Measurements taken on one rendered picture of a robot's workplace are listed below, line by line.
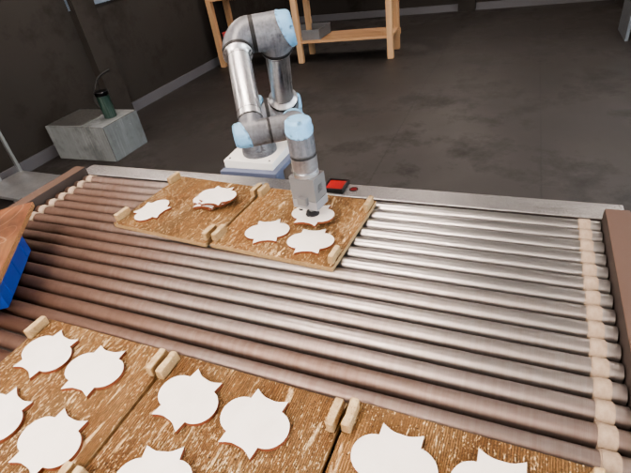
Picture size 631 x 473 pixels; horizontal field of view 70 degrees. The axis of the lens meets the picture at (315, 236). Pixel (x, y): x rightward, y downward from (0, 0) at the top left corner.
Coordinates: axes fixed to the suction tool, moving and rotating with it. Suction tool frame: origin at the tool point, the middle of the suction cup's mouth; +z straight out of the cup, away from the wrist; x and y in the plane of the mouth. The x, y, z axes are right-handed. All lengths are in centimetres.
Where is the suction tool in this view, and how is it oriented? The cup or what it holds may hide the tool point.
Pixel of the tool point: (313, 216)
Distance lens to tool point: 138.5
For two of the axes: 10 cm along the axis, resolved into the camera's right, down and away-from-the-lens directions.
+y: 8.5, 2.1, -4.9
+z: 1.3, 8.1, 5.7
